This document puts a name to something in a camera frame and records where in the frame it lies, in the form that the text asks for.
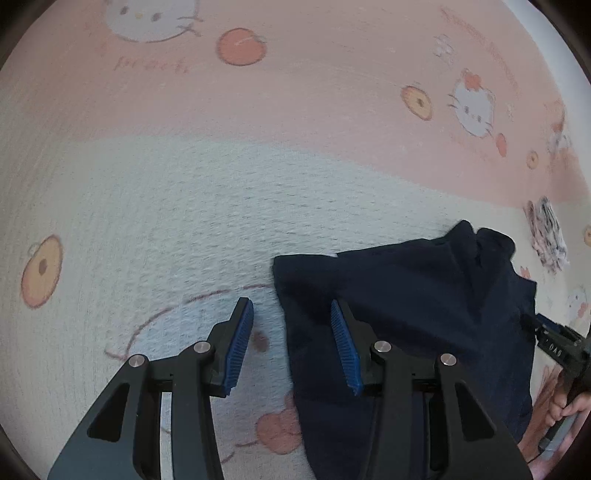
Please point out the person's right hand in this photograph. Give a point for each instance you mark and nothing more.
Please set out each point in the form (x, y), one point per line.
(570, 408)

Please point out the navy pants with white stripes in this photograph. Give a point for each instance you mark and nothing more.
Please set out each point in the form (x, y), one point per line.
(415, 295)

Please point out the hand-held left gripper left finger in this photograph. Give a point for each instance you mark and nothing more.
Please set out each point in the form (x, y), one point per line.
(240, 341)

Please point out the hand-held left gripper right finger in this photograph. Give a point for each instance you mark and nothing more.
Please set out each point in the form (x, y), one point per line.
(345, 344)

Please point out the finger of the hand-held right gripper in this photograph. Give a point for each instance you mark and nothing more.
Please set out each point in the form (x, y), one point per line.
(551, 344)

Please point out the small patterned cloth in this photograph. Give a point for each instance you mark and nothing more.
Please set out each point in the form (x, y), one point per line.
(547, 235)

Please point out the pink white cat print blanket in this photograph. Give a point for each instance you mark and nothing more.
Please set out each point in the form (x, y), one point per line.
(184, 184)

